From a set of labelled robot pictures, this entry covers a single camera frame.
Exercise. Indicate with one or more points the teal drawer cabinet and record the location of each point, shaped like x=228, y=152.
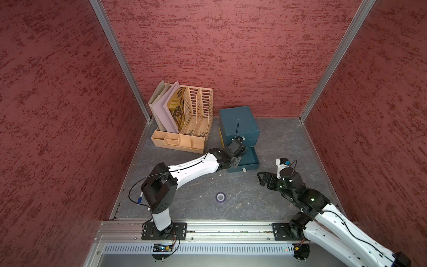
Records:
x=238, y=121

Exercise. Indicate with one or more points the grey-beige folder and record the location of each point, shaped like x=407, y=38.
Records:
x=161, y=89

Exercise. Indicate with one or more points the blue white marker pen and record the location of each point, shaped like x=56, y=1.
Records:
x=140, y=198

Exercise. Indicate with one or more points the beige plastic desk organizer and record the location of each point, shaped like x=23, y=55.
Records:
x=198, y=122

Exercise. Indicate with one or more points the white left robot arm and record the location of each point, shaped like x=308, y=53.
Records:
x=160, y=187

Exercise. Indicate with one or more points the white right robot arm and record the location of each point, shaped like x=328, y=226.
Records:
x=320, y=221

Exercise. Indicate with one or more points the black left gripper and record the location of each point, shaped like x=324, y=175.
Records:
x=235, y=164

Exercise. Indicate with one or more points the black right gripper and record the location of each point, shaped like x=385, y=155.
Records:
x=266, y=174

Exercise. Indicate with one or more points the purple tape roll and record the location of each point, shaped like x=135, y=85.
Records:
x=220, y=197

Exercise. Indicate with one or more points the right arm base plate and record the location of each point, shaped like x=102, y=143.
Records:
x=287, y=232

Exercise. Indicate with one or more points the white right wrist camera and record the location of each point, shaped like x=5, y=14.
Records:
x=281, y=163

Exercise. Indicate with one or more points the teal bottom drawer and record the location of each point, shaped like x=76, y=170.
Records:
x=248, y=162

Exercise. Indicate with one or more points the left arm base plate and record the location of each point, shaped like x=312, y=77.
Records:
x=177, y=230

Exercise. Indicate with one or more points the yellow patterned book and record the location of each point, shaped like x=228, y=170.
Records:
x=175, y=108

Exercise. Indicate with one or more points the aluminium front rail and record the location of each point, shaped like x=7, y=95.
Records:
x=242, y=238

